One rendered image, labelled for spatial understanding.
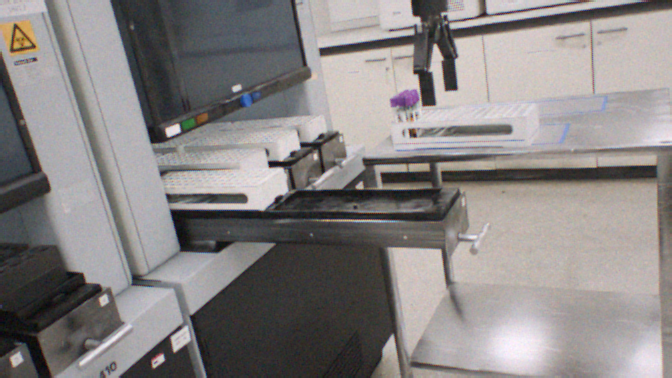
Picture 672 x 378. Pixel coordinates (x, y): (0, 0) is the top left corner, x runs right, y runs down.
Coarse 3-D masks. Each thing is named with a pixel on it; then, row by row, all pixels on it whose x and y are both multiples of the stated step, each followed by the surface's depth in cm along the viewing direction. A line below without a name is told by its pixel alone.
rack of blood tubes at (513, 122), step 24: (408, 120) 132; (432, 120) 128; (456, 120) 124; (480, 120) 122; (504, 120) 119; (528, 120) 118; (408, 144) 132; (432, 144) 129; (456, 144) 126; (480, 144) 123; (504, 144) 121; (528, 144) 119
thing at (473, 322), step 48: (576, 96) 150; (624, 96) 142; (384, 144) 140; (576, 144) 115; (624, 144) 110; (480, 288) 177; (528, 288) 172; (432, 336) 158; (480, 336) 154; (528, 336) 151; (576, 336) 148; (624, 336) 144
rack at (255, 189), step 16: (176, 176) 130; (192, 176) 127; (208, 176) 125; (224, 176) 122; (240, 176) 119; (256, 176) 118; (272, 176) 115; (176, 192) 121; (192, 192) 119; (208, 192) 117; (224, 192) 115; (240, 192) 126; (256, 192) 112; (272, 192) 115; (176, 208) 122; (192, 208) 120; (208, 208) 118; (224, 208) 117; (240, 208) 115; (256, 208) 113
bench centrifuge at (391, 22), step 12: (384, 0) 330; (396, 0) 327; (408, 0) 323; (456, 0) 313; (468, 0) 309; (480, 0) 316; (384, 12) 332; (396, 12) 329; (408, 12) 326; (444, 12) 317; (456, 12) 314; (468, 12) 311; (480, 12) 316; (384, 24) 335; (396, 24) 331; (408, 24) 328
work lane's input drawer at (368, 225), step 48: (288, 192) 120; (336, 192) 116; (384, 192) 111; (432, 192) 107; (240, 240) 115; (288, 240) 110; (336, 240) 105; (384, 240) 101; (432, 240) 97; (480, 240) 98
